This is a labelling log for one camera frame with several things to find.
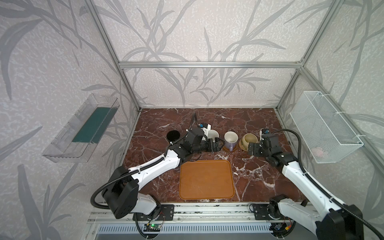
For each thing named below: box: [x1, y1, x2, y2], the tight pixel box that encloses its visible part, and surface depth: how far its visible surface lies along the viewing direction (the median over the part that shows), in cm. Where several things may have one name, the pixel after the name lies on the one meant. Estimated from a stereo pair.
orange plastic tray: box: [179, 159, 235, 200], surface depth 86 cm
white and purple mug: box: [224, 131, 239, 152], surface depth 96 cm
